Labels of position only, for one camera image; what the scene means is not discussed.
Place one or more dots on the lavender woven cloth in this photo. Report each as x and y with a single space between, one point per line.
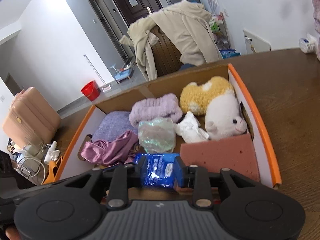
113 125

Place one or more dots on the iridescent plastic bag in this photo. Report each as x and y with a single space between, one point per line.
157 135

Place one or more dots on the pink sponge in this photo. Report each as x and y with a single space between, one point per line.
236 153

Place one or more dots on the white tissue pack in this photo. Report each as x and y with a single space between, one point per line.
308 44

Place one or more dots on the glass jar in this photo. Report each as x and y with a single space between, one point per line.
36 149

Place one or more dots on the white small bottle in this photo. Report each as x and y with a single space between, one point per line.
52 154

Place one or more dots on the lilac fluffy headband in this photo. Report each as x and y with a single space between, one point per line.
166 106

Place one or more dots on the beige coat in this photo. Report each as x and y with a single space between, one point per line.
186 24

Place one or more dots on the yellow white plush toy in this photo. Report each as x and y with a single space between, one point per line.
216 101

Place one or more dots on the orange fabric band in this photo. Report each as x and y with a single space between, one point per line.
54 171

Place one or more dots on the blue small stool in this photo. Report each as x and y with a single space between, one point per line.
122 73

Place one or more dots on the pink suitcase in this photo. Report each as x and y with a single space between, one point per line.
31 119

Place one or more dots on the purple satin scrunchie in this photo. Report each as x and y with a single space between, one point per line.
109 153

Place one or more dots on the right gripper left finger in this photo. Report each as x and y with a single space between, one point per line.
136 173

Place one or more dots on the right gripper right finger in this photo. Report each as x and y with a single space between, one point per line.
184 175

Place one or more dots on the wooden chair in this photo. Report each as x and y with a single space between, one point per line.
166 55

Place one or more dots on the blue wipes packet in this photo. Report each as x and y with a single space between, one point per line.
158 170

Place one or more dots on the dark brown door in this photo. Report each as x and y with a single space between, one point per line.
133 10

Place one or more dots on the red orange cardboard box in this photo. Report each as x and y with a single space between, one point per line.
78 128

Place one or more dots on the white tissue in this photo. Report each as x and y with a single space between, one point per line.
189 129

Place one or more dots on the white charger with cable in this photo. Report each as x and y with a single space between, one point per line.
31 166

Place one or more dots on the red bucket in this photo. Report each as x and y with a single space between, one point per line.
91 91

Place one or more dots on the white board by wall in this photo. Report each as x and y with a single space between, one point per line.
255 44

